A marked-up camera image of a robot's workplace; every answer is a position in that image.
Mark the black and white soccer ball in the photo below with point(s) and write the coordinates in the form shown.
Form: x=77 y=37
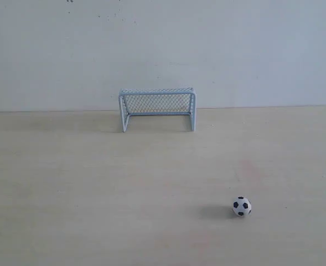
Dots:
x=242 y=206

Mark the small white soccer goal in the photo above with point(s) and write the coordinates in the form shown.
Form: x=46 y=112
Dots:
x=157 y=102

